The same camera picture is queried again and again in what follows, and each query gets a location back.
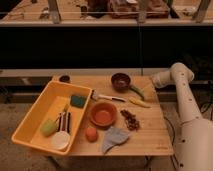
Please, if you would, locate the dark grapes bunch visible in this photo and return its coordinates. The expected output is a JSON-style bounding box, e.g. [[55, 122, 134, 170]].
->
[[120, 110, 140, 131]]

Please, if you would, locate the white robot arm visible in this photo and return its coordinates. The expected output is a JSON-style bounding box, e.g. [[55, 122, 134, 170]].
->
[[151, 62, 213, 171]]

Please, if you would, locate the dark brown bowl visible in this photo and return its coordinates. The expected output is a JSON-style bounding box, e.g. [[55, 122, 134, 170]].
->
[[111, 73, 131, 92]]

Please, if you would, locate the orange plastic bowl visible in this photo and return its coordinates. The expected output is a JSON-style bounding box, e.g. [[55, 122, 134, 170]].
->
[[89, 102, 117, 127]]

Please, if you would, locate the green chili pepper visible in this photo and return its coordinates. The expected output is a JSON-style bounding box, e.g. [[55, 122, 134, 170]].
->
[[130, 85, 145, 100]]

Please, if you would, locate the teal sponge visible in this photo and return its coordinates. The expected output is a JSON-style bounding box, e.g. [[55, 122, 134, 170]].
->
[[70, 95, 86, 108]]

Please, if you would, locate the yellow banana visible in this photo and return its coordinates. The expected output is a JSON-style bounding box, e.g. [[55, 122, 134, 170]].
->
[[129, 97, 151, 108]]

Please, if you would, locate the small dark cup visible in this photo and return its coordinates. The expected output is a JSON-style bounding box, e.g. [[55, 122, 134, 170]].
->
[[59, 75, 71, 83]]

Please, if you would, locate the orange round fruit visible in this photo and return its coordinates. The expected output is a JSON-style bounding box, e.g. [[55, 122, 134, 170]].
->
[[85, 127, 98, 142]]

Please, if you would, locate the yellow plastic bin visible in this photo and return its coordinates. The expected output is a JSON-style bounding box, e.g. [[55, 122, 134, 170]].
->
[[11, 81, 92, 156]]

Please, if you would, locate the grey cloth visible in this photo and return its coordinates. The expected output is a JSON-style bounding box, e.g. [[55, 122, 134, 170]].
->
[[101, 126, 129, 154]]

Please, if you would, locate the dark striped brush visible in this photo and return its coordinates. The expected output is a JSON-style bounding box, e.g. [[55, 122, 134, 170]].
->
[[58, 112, 71, 133]]

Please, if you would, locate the white round lid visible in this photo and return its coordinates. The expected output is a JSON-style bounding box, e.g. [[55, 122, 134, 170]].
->
[[51, 131, 70, 150]]

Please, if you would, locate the green plastic cup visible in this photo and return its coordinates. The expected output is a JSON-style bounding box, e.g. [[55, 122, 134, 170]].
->
[[40, 119, 58, 137]]

